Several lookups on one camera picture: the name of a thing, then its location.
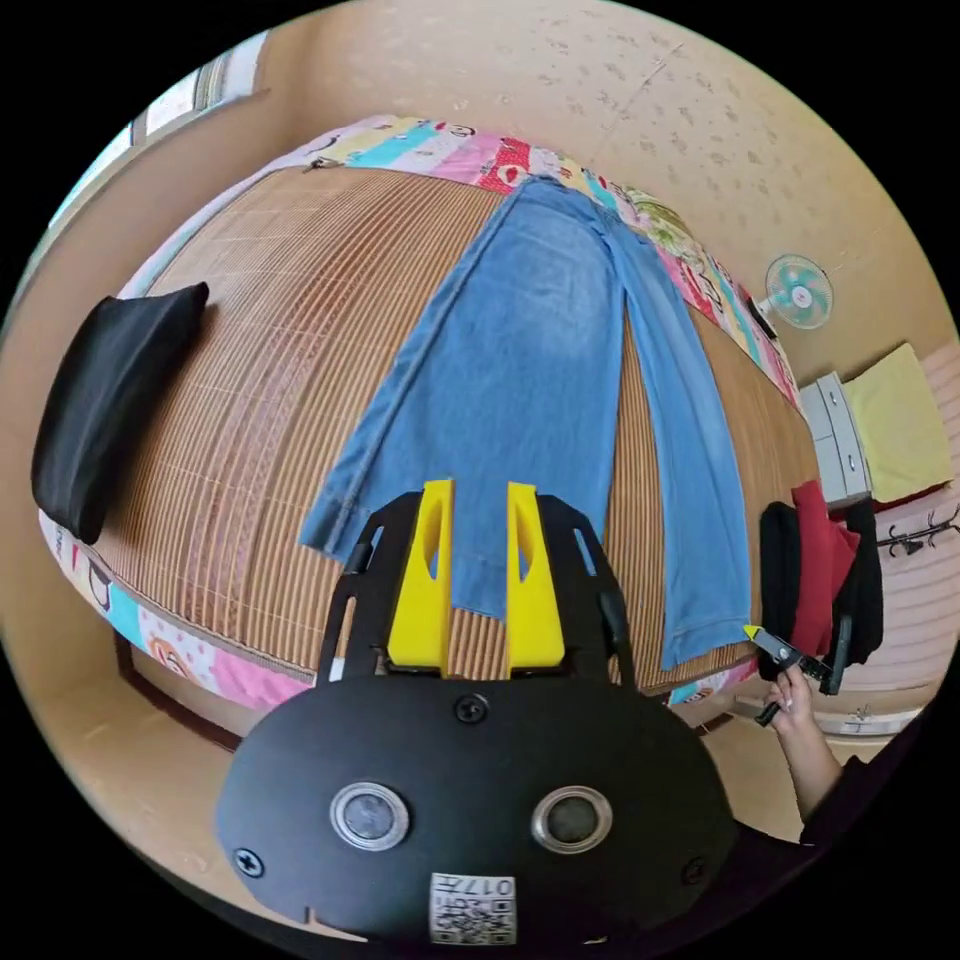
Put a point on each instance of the person's right hand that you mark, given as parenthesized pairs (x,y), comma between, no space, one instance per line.
(793,705)

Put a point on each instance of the black coat rack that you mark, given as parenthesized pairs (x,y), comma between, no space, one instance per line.
(919,529)

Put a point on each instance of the window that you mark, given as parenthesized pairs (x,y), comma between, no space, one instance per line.
(187,97)

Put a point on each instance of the person's body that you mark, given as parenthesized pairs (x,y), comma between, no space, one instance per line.
(862,814)

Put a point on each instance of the teal wall fan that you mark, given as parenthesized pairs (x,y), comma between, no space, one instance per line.
(799,291)

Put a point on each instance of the person's right forearm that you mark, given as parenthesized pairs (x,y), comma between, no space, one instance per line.
(817,772)

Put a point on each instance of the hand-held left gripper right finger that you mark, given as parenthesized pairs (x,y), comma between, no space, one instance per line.
(538,607)

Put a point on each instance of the black pillow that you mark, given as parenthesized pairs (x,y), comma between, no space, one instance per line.
(112,405)

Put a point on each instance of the bed with woven mat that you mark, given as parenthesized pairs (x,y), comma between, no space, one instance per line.
(285,360)

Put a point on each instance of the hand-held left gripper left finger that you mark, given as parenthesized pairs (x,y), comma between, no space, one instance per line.
(418,600)

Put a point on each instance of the grey drawer cabinet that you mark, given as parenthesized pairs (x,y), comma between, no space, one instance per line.
(836,439)

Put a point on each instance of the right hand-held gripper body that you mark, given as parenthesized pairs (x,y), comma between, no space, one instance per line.
(787,655)

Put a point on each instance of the yellow folded blanket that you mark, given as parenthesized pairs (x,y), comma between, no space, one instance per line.
(904,420)

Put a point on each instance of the blue jeans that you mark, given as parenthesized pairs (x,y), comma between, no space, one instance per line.
(517,375)

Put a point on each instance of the pile of clothes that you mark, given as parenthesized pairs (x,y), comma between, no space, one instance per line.
(814,570)

